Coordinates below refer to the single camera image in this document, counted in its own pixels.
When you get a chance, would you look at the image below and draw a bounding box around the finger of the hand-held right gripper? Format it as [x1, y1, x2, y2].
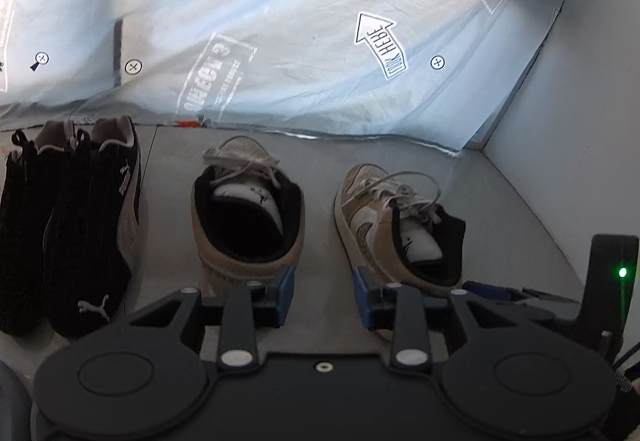
[462, 280, 583, 322]

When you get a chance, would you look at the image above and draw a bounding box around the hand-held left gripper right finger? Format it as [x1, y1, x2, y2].
[352, 268, 531, 367]

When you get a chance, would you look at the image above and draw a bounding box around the beige laced sneaker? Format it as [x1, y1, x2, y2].
[333, 163, 466, 342]
[190, 136, 306, 294]

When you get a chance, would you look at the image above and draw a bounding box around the light blue printed sheet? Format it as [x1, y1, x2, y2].
[0, 0, 591, 154]

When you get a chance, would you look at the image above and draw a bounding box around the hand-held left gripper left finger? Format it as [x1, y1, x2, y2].
[120, 266, 296, 367]

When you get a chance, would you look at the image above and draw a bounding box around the black sneaker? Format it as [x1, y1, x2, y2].
[44, 116, 143, 339]
[0, 120, 76, 337]

